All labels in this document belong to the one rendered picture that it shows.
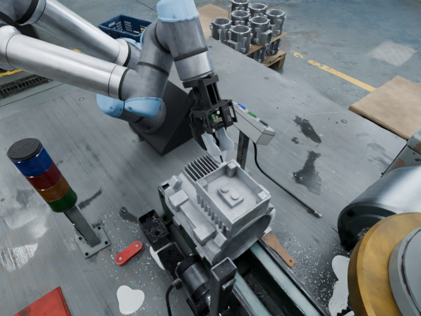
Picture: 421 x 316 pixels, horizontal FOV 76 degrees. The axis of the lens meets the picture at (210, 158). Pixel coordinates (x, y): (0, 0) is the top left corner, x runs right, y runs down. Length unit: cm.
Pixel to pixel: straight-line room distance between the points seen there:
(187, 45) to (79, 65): 24
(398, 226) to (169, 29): 48
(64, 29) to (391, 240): 83
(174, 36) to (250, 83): 95
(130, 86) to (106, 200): 49
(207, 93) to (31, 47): 39
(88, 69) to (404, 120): 247
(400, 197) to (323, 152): 57
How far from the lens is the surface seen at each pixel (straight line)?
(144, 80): 62
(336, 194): 105
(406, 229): 35
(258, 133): 77
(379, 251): 32
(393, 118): 270
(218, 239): 56
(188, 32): 56
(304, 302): 72
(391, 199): 64
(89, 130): 128
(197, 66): 56
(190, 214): 61
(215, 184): 59
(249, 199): 57
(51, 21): 86
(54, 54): 69
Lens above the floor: 159
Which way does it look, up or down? 48 degrees down
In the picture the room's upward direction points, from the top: straight up
